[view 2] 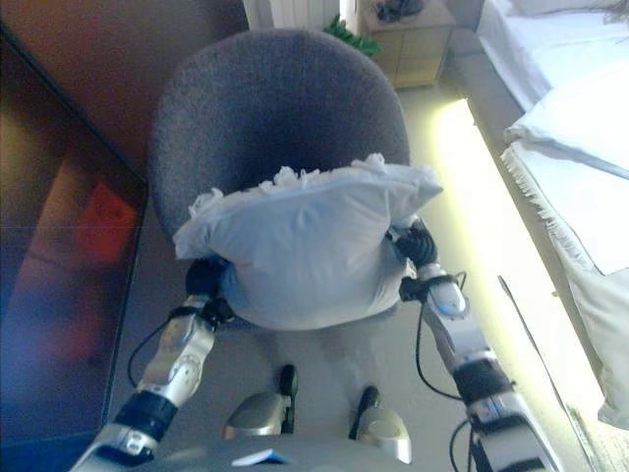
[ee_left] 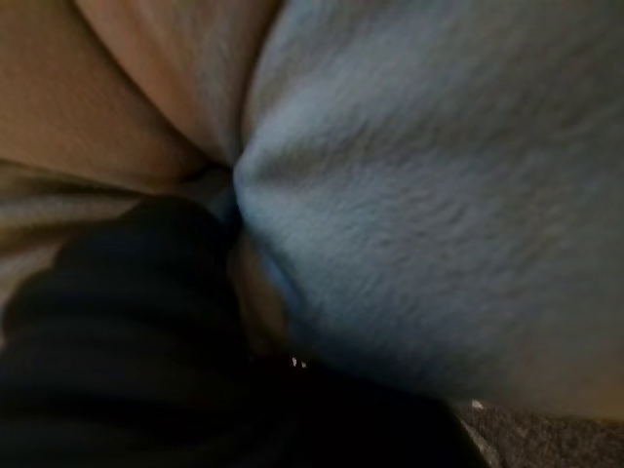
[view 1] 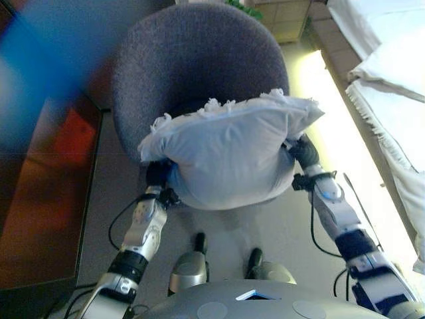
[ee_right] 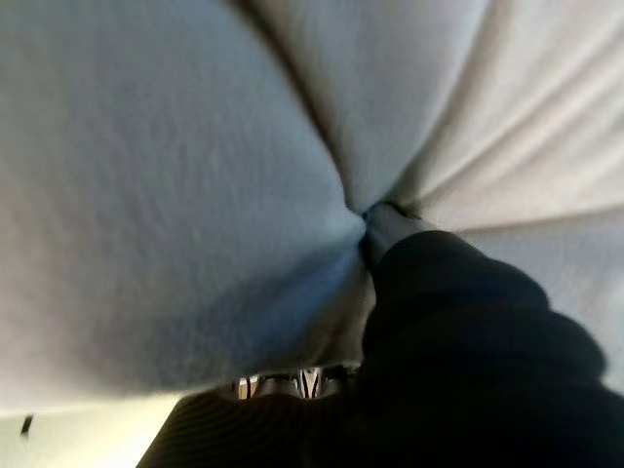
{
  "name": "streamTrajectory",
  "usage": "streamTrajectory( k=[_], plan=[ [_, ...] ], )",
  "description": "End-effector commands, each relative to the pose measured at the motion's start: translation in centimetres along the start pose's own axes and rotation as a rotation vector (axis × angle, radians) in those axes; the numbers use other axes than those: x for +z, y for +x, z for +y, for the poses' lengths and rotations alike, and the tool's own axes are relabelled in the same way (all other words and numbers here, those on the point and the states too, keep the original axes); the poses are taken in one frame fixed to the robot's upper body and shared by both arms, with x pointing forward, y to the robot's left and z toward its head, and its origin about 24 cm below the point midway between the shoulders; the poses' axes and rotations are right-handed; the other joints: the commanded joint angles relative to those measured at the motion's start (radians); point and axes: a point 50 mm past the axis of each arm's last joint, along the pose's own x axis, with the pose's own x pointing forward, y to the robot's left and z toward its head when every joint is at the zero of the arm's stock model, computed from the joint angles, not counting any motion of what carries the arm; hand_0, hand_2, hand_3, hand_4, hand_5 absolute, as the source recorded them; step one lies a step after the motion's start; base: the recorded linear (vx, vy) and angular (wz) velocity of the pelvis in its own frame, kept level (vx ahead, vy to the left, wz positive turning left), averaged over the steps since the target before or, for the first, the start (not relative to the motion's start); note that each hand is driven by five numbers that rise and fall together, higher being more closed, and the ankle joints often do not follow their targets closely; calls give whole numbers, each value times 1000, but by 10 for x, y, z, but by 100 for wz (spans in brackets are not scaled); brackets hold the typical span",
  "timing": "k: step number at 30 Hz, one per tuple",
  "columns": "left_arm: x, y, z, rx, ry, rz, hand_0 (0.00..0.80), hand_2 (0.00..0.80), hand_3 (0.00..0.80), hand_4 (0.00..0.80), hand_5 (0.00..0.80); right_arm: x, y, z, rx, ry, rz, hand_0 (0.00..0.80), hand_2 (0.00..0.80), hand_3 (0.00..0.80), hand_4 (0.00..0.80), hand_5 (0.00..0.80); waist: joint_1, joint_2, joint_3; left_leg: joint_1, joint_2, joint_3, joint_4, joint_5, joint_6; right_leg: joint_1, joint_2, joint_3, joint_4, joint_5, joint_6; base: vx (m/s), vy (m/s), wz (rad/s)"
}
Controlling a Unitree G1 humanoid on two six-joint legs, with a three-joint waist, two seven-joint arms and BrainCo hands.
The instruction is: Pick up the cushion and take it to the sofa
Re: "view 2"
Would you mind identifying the grey upholstered armchair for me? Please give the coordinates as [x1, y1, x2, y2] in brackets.
[146, 28, 412, 247]

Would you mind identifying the dark right robot hand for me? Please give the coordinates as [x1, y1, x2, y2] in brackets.
[387, 215, 438, 269]

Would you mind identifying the grey robot torso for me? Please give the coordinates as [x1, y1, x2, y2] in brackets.
[146, 435, 473, 472]

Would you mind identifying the white folded duvet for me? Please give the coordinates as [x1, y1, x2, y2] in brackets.
[503, 63, 629, 181]

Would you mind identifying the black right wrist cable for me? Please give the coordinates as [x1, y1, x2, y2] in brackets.
[415, 269, 476, 472]

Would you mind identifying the dark glossy table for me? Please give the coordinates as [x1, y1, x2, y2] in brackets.
[0, 24, 149, 443]

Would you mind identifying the cream bed quilt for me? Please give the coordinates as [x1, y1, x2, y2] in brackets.
[559, 235, 629, 430]

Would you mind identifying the white frilled cushion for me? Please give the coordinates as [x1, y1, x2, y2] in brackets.
[172, 150, 444, 330]

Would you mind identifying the green leafy plant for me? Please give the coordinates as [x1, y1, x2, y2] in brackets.
[322, 14, 383, 58]

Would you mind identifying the light wooden nightstand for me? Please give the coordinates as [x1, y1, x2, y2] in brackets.
[361, 0, 457, 90]

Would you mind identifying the beige upholstered bed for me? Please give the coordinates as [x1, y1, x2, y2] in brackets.
[444, 0, 629, 429]

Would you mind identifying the white bed sheet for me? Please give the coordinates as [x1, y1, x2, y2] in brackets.
[479, 0, 629, 117]

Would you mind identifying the white fringed throw blanket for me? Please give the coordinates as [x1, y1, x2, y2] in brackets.
[499, 147, 629, 276]

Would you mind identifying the dark left robot hand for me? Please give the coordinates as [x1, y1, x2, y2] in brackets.
[184, 256, 233, 300]

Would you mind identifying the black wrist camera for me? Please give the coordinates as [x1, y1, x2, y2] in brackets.
[201, 297, 238, 326]
[398, 275, 429, 304]

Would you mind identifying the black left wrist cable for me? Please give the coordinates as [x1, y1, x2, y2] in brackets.
[127, 319, 173, 389]

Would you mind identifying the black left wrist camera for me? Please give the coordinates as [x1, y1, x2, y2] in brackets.
[201, 297, 238, 326]

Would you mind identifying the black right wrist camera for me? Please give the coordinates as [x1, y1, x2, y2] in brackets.
[398, 275, 429, 304]

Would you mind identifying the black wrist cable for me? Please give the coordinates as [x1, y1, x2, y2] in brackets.
[415, 269, 476, 472]
[127, 319, 173, 389]

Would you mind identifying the silver left robot leg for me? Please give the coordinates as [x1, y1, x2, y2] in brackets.
[220, 363, 300, 442]

